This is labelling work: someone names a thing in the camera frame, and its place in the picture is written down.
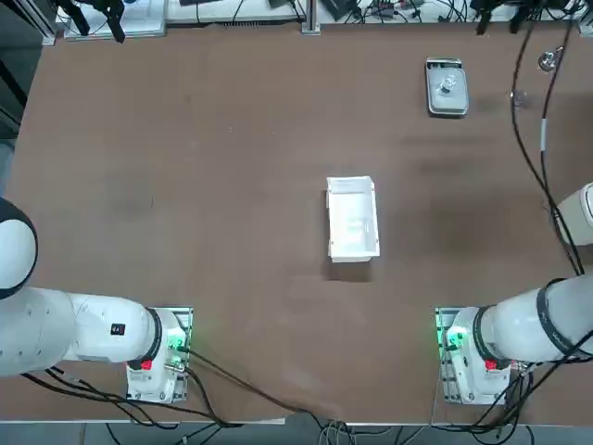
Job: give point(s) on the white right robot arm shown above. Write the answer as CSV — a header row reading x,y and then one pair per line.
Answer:
x,y
523,329

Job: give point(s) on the small clear glass measuring cup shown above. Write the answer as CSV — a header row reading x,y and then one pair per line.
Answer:
x,y
448,85

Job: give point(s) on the black tripod legs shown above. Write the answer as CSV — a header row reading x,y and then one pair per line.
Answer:
x,y
113,18
484,16

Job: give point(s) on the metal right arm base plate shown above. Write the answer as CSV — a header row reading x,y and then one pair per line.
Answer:
x,y
442,334

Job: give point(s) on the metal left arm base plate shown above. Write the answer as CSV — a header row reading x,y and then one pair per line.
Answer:
x,y
185,320

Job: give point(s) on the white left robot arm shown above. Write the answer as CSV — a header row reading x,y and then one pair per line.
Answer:
x,y
69,324

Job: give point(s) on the clear glass flask with stopper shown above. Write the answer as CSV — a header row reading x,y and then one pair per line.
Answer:
x,y
546,61

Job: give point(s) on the white open plastic bin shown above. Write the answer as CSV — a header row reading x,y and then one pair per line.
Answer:
x,y
353,218

